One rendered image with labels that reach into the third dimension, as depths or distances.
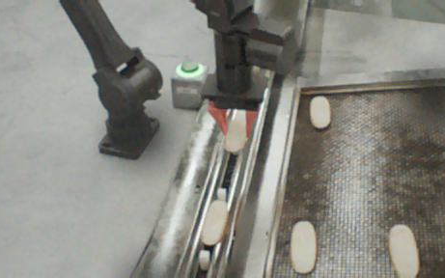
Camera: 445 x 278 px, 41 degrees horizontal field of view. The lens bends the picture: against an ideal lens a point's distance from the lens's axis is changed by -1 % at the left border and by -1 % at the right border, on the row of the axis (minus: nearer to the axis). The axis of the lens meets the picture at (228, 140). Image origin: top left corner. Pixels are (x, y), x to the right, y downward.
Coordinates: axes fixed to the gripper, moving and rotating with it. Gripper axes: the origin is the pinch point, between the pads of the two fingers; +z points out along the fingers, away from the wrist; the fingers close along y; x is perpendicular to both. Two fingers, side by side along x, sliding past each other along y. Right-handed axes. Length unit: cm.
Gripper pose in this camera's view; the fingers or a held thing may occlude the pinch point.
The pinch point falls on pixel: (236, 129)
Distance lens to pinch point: 102.7
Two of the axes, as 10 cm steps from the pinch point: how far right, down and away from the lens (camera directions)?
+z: 0.5, 7.9, 6.1
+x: 1.8, -6.1, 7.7
